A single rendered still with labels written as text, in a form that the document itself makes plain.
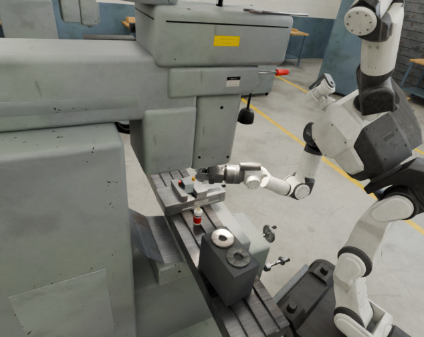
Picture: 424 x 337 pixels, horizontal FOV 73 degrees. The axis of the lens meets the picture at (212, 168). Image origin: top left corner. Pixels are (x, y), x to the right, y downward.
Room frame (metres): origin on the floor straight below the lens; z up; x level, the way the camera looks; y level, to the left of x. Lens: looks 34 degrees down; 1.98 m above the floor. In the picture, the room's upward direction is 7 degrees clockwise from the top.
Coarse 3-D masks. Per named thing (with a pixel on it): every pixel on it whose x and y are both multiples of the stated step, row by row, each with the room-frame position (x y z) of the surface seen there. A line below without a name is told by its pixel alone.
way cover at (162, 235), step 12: (132, 216) 1.01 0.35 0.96; (144, 216) 1.09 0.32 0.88; (156, 216) 1.13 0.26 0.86; (132, 228) 0.89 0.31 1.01; (144, 228) 0.98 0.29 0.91; (156, 228) 1.04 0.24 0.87; (168, 228) 1.06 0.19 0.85; (132, 240) 0.78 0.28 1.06; (144, 240) 0.89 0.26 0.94; (156, 240) 0.95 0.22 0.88; (168, 240) 0.97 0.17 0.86; (144, 252) 0.80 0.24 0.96; (156, 252) 0.86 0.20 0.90; (168, 252) 0.90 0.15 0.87
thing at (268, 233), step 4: (264, 228) 1.37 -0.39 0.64; (268, 228) 1.34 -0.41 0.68; (272, 228) 1.34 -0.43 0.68; (276, 228) 1.35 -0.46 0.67; (264, 232) 1.37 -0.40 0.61; (268, 232) 1.34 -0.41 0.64; (272, 232) 1.31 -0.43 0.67; (264, 236) 1.31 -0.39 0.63; (268, 236) 1.33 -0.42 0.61; (272, 236) 1.30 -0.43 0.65; (268, 240) 1.32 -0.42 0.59; (272, 240) 1.29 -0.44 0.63
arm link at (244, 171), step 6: (240, 162) 1.10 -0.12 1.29; (240, 168) 1.07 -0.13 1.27; (246, 168) 1.08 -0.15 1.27; (252, 168) 1.08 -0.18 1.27; (258, 168) 1.09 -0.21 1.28; (240, 174) 1.07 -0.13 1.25; (246, 174) 1.07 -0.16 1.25; (252, 174) 1.08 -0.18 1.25; (240, 180) 1.06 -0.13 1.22; (246, 180) 1.06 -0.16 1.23; (252, 180) 1.04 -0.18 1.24; (258, 180) 1.05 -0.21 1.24; (246, 186) 1.05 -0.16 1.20; (252, 186) 1.05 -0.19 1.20; (258, 186) 1.05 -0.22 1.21
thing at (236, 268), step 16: (208, 240) 0.78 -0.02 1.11; (224, 240) 0.79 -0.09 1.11; (208, 256) 0.75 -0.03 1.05; (224, 256) 0.71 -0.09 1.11; (240, 256) 0.72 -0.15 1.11; (208, 272) 0.74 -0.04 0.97; (224, 272) 0.67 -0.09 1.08; (240, 272) 0.65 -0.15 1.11; (256, 272) 0.69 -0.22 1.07; (224, 288) 0.65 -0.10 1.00; (240, 288) 0.65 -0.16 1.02
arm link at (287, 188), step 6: (276, 180) 1.13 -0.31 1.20; (282, 180) 1.15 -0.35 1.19; (288, 180) 1.19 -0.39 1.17; (294, 180) 1.17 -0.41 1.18; (270, 186) 1.10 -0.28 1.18; (276, 186) 1.11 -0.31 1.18; (282, 186) 1.12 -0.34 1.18; (288, 186) 1.13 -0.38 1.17; (294, 186) 1.13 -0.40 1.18; (276, 192) 1.11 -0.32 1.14; (282, 192) 1.11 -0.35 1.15; (288, 192) 1.12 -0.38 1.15; (294, 198) 1.10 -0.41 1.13
